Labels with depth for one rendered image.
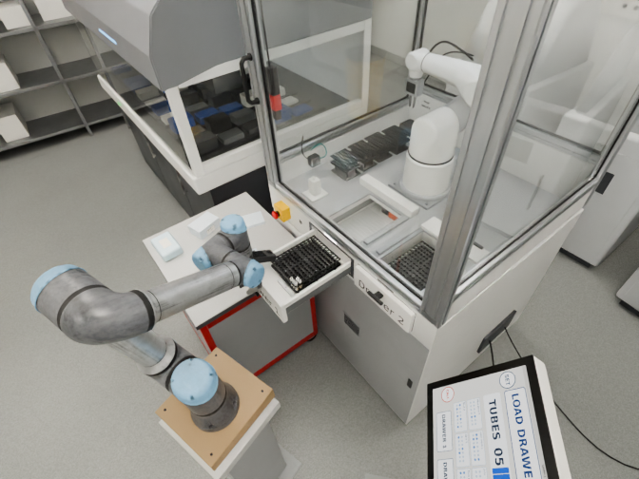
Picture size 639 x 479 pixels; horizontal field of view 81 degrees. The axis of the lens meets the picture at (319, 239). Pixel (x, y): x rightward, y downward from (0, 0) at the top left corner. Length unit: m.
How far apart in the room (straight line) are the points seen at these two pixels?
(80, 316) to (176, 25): 1.25
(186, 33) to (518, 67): 1.36
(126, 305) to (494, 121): 0.80
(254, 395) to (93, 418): 1.32
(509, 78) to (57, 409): 2.52
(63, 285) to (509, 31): 0.95
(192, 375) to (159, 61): 1.23
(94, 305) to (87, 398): 1.74
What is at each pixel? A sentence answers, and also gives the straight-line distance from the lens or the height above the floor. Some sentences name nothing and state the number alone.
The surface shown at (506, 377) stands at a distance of 1.03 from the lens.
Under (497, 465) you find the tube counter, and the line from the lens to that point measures 0.99.
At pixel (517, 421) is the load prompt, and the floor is 1.15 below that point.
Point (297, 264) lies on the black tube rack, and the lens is 1.48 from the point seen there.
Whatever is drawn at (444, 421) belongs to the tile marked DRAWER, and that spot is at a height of 1.01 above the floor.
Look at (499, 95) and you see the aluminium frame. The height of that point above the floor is 1.70.
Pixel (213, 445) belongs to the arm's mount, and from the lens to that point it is 1.32.
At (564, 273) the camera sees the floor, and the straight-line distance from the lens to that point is 3.00.
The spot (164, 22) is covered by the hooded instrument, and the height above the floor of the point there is 1.61.
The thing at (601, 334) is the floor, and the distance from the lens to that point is 2.79.
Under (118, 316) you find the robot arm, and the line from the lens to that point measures 0.85.
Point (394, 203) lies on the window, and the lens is 1.13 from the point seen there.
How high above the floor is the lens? 2.02
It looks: 45 degrees down
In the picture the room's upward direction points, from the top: 4 degrees counter-clockwise
